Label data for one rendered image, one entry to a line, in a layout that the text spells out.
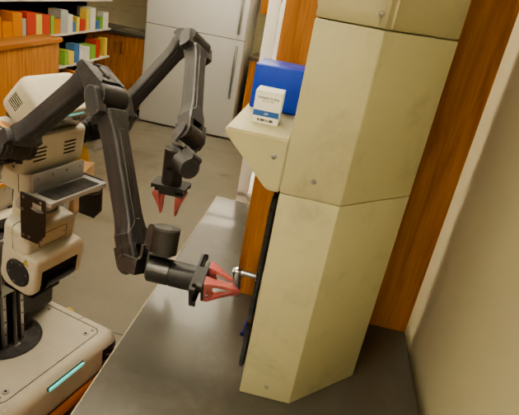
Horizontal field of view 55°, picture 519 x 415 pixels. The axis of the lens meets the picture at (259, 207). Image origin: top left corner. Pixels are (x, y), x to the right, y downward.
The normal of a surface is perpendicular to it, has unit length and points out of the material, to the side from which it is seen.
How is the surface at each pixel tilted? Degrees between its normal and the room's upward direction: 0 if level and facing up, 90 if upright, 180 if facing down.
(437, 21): 90
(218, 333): 0
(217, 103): 90
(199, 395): 0
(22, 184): 90
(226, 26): 90
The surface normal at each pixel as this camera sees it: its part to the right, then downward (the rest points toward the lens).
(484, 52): -0.16, 0.37
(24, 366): 0.17, -0.90
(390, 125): 0.58, 0.42
